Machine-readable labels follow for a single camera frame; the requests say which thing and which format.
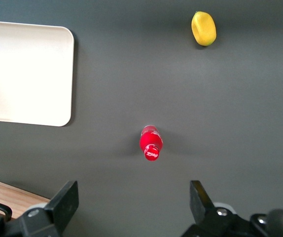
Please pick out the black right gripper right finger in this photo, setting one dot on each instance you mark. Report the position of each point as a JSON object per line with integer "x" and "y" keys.
{"x": 199, "y": 202}

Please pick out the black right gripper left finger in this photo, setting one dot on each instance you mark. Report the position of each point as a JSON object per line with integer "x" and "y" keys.
{"x": 62, "y": 202}

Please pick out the red coke bottle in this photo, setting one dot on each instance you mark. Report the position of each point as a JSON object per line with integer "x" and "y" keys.
{"x": 151, "y": 142}

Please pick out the white rectangular tray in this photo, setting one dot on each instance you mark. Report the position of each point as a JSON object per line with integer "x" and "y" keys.
{"x": 20, "y": 74}

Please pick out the yellow lemon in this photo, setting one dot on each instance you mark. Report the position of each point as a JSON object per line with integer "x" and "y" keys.
{"x": 204, "y": 28}

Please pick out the wooden drawer cabinet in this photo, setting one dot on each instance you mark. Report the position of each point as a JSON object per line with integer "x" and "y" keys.
{"x": 20, "y": 200}

